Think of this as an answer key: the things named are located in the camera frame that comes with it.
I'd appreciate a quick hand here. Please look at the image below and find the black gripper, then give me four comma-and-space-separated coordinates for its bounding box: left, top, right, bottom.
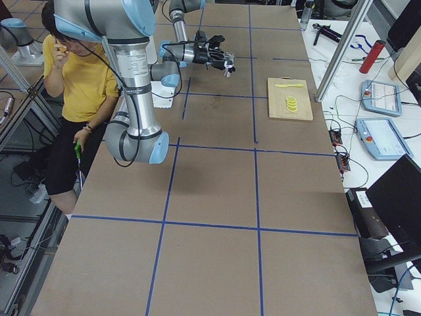
193, 35, 235, 73

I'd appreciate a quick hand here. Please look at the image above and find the steel cocktail shaker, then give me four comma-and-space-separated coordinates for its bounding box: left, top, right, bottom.
224, 65, 232, 78

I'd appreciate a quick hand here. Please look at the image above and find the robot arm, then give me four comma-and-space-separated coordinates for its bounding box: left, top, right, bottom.
54, 1, 169, 164
149, 1, 235, 88

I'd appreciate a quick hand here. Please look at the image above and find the bamboo cutting board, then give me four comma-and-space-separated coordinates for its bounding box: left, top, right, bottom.
267, 78, 313, 121

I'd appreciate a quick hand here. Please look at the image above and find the yellow plastic knife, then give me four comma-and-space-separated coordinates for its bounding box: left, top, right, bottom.
274, 84, 304, 88

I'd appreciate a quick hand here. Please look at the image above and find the clear water bottle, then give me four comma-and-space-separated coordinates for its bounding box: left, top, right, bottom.
299, 0, 314, 31

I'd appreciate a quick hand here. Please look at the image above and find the black handheld tool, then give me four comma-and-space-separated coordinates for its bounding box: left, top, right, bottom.
312, 23, 342, 46

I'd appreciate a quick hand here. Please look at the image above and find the person in yellow shirt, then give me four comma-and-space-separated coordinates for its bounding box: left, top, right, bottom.
41, 1, 119, 217

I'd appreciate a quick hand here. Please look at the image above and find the orange circuit board upper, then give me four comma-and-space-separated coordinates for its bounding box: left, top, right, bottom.
328, 129, 343, 146

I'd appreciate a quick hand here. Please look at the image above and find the orange circuit board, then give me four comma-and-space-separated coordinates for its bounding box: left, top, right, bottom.
335, 153, 351, 173
328, 129, 343, 146

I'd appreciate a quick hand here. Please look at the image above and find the red thermos bottle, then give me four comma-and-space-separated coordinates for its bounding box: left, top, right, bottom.
359, 39, 385, 74

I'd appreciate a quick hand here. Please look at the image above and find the orange circuit board lower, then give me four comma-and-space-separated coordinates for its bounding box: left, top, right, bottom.
335, 153, 351, 173

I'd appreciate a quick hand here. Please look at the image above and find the far teach pendant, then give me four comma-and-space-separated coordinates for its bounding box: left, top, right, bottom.
360, 80, 403, 117

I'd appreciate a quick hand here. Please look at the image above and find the teach pendant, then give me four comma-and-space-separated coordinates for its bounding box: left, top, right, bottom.
355, 118, 414, 161
360, 80, 403, 117

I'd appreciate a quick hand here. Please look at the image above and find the near teach pendant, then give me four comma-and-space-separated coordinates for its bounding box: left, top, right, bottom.
355, 118, 414, 161

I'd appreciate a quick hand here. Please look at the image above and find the black box with label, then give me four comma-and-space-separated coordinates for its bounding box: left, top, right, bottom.
346, 188, 389, 240

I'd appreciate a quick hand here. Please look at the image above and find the black computer monitor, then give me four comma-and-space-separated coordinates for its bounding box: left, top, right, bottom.
366, 154, 420, 246

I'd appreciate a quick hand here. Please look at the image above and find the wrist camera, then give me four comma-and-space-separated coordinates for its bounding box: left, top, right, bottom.
194, 30, 207, 43

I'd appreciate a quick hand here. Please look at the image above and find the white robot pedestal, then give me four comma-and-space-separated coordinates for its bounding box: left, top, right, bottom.
151, 81, 175, 109

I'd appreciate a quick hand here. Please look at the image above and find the blue lanyard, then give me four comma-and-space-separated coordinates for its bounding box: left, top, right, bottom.
350, 34, 373, 53

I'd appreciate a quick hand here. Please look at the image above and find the aluminium frame post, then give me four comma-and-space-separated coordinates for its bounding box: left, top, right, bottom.
315, 0, 373, 103

